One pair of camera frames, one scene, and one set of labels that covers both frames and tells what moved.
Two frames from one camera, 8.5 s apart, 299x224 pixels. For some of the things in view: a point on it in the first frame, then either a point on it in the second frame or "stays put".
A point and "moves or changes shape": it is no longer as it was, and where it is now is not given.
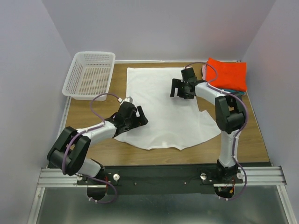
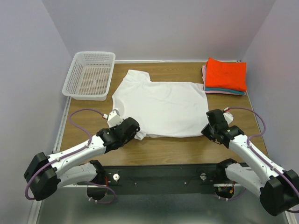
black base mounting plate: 162,179 stays put
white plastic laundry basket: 90,76 stays put
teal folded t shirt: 234,92 stays put
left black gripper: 139,121 -> 130,139
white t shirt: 173,122 moves or changes shape
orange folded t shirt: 228,74 stays put
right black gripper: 177,83 -> 204,130
